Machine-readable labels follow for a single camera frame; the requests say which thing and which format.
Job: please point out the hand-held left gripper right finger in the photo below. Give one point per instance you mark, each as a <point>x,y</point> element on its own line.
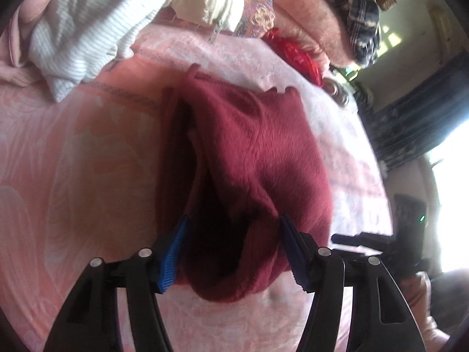
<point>293,249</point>

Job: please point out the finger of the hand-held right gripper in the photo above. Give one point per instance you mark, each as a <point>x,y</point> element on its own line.
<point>359,240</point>

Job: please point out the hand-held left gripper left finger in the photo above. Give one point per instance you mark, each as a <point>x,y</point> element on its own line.
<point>172,253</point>

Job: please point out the maroon knit garment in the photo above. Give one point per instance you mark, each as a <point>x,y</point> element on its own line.
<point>249,146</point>

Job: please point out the person's right forearm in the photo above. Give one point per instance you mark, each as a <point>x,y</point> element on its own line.
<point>425,300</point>

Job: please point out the dark curtain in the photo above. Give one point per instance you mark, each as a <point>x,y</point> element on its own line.
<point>414,117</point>

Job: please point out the pink patterned bedsheet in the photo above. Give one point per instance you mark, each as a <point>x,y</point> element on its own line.
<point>73,172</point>

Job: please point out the silver metal rings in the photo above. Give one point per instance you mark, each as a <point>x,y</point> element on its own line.
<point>339,93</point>

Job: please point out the red cloth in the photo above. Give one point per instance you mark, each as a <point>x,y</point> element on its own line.
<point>296,53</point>

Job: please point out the dark plaid cloth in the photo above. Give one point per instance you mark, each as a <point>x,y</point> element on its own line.
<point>359,22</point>

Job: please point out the pink fuzzy blanket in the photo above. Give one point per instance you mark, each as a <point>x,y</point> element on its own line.
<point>311,7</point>

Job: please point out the white ribbed garment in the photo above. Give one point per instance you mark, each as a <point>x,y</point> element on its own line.
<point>80,33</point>

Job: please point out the floral patterned cloth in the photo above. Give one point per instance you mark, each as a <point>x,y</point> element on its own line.
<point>256,7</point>

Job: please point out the pink garment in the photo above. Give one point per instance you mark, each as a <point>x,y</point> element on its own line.
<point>18,44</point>

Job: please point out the woven wall basket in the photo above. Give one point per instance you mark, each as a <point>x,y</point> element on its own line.
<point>386,0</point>

